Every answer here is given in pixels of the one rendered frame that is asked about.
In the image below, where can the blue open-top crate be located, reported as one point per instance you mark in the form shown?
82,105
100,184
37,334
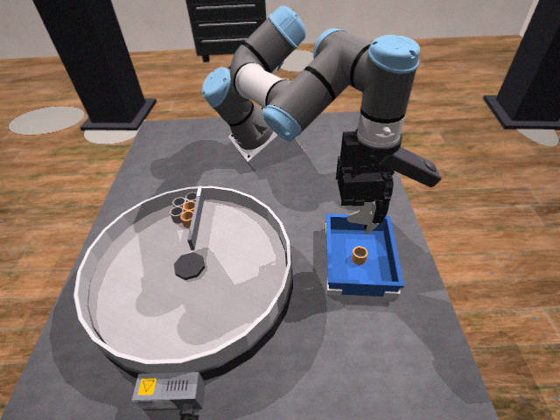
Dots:
379,276

